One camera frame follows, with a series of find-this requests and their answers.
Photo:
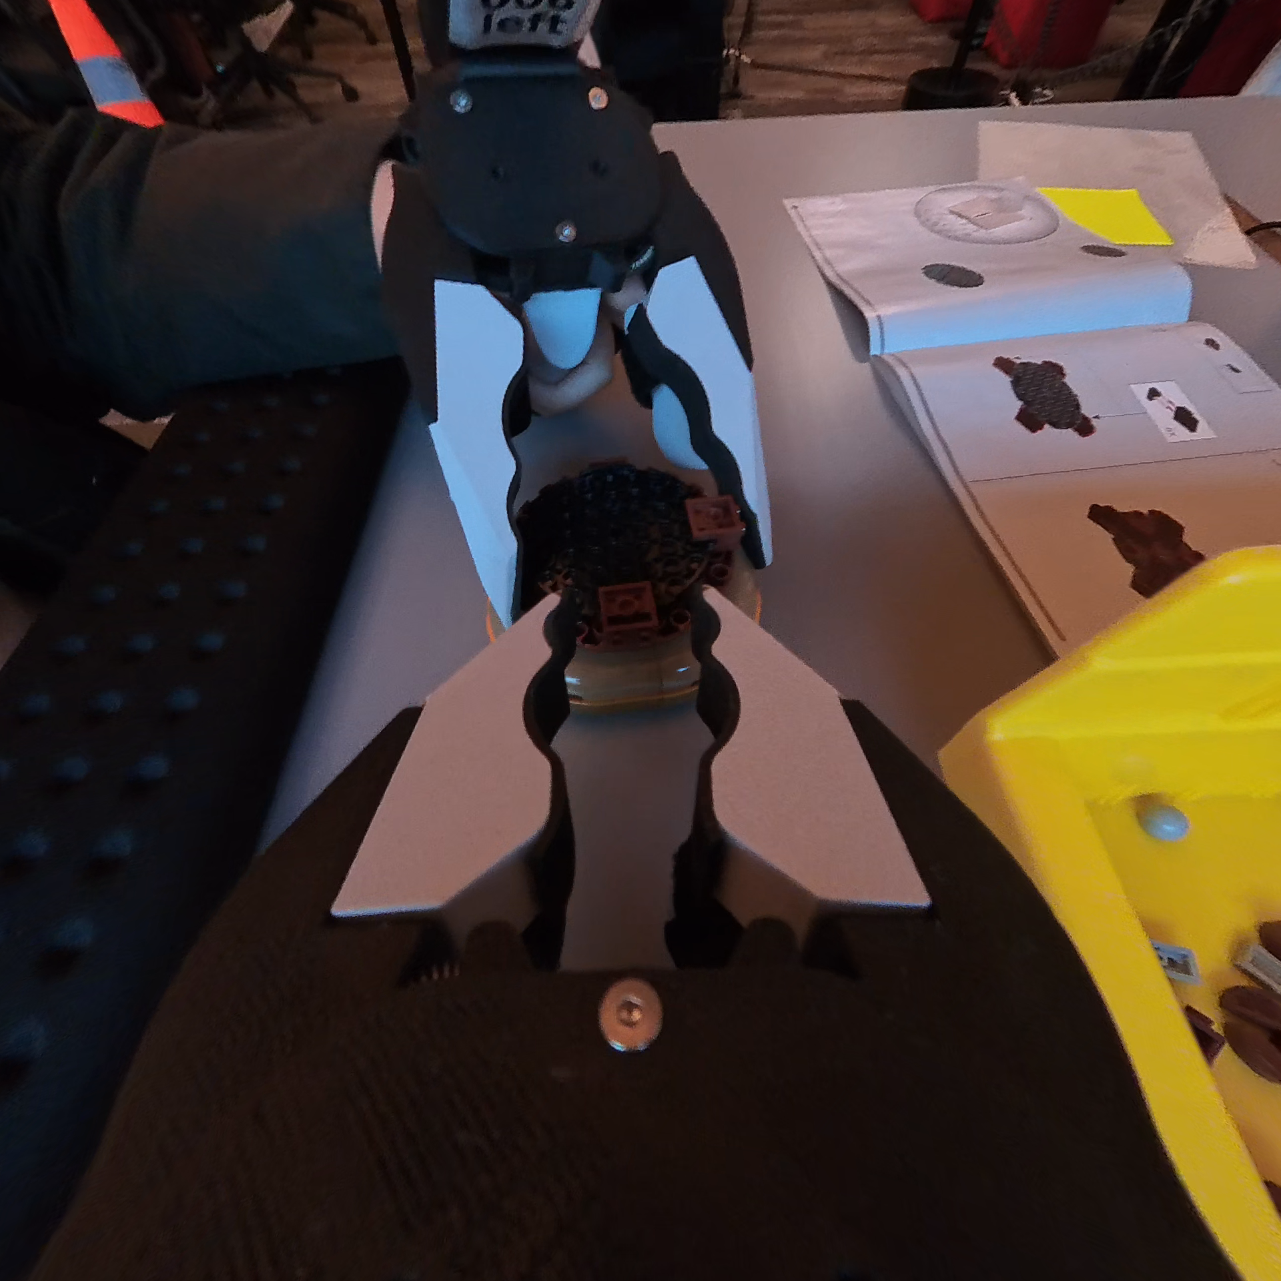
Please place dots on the person's left forearm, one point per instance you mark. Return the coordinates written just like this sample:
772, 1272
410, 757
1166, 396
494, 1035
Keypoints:
201, 261

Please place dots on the clear plastic sheet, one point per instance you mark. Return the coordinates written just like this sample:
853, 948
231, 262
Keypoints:
1151, 161

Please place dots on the black office chair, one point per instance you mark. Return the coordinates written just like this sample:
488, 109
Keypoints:
281, 50

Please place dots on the scattered loose toy bricks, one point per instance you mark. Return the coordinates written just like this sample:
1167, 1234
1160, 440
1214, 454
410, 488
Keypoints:
1242, 1001

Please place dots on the round toy brick model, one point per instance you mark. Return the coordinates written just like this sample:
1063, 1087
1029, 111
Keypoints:
621, 561

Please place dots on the yellow sticky note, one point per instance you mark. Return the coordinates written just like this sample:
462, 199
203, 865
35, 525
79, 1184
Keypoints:
1107, 215

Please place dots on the open instruction booklet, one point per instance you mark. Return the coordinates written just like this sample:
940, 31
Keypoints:
1051, 330

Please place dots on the red container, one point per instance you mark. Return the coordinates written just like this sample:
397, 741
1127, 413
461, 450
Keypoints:
1047, 30
1236, 46

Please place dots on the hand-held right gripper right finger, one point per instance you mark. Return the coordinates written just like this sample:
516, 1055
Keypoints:
811, 801

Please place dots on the black dotted mat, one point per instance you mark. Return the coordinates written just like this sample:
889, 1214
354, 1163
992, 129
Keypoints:
150, 650

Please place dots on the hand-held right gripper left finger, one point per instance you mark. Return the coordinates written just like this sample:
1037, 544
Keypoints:
450, 801

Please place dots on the yellow plastic bin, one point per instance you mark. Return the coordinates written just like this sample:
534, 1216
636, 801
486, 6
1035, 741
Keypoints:
1101, 701

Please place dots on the black pole stand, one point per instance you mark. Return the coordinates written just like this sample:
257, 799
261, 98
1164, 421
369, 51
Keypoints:
951, 86

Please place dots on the person's left hand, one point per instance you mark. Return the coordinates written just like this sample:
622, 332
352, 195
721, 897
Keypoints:
576, 386

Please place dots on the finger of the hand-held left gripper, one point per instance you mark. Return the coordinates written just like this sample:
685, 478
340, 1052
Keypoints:
716, 401
470, 430

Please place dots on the orange reflective vest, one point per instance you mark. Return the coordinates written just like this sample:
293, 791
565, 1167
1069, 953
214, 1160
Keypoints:
106, 66

